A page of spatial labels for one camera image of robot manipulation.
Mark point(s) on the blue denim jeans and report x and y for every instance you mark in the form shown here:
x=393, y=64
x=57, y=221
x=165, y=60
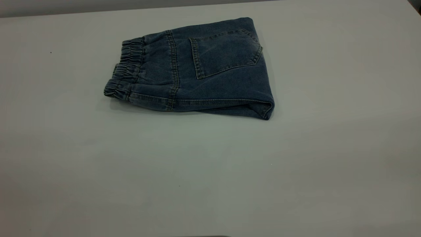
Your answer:
x=204, y=72

